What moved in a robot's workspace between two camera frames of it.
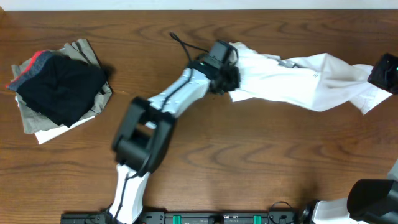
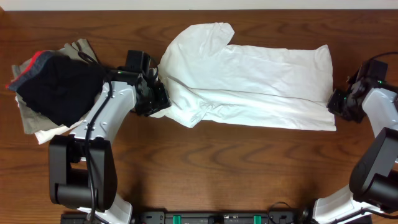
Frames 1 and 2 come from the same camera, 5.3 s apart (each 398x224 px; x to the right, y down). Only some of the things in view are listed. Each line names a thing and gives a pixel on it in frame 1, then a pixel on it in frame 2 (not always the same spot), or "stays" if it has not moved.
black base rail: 272,217 stays
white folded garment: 43,136 stays
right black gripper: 380,77 → 333,106
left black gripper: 229,78 → 158,98
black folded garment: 59,87 stays
